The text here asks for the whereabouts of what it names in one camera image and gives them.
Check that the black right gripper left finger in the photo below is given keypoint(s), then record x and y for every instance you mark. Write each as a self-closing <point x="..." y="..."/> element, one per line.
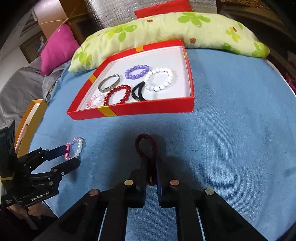
<point x="130" y="192"/>

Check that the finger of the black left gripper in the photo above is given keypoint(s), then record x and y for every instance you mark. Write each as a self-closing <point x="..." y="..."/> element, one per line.
<point x="34" y="159"/>
<point x="62" y="167"/>

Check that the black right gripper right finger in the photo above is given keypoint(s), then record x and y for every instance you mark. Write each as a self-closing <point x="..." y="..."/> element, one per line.
<point x="170" y="190"/>

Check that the dark maroon hair band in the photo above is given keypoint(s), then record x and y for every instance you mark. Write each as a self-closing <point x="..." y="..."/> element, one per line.
<point x="147" y="149"/>

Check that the silver metal bangle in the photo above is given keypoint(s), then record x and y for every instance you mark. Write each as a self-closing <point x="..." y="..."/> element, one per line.
<point x="109" y="83"/>

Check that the left hand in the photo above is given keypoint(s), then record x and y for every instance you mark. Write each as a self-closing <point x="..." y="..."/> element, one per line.
<point x="36" y="210"/>

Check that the yellow open gift box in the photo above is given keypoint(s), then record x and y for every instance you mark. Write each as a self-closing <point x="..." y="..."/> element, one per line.
<point x="28" y="125"/>

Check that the grey bed sheet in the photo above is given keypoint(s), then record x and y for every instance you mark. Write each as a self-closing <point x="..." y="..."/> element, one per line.
<point x="24" y="86"/>

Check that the red shallow box tray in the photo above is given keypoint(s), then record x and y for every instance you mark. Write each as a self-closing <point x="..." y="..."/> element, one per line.
<point x="155" y="78"/>

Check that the magenta pillow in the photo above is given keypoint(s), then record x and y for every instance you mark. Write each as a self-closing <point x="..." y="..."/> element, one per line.
<point x="59" y="49"/>

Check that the brown wooden cabinet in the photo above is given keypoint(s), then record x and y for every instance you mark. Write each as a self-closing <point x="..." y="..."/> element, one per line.
<point x="51" y="14"/>

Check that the silver foil insulation sheet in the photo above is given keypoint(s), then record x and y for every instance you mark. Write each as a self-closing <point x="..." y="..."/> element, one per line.
<point x="112" y="13"/>

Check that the green floral pillow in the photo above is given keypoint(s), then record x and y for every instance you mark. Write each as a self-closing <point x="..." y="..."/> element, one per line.
<point x="196" y="30"/>

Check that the red cushion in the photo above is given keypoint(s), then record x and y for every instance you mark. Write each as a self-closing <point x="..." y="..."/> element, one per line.
<point x="164" y="8"/>

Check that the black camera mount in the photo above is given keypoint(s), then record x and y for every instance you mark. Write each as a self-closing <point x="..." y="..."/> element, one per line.
<point x="9" y="158"/>

